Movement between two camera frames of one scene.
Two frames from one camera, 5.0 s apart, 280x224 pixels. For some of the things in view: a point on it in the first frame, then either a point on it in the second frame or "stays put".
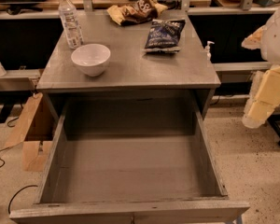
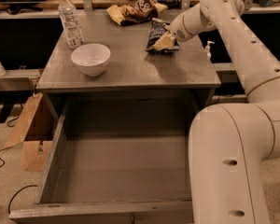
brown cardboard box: x=35 y=130 stays put
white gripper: x=277 y=37 → x=176 y=29
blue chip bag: x=164 y=35 stays put
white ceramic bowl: x=92 y=59 stays put
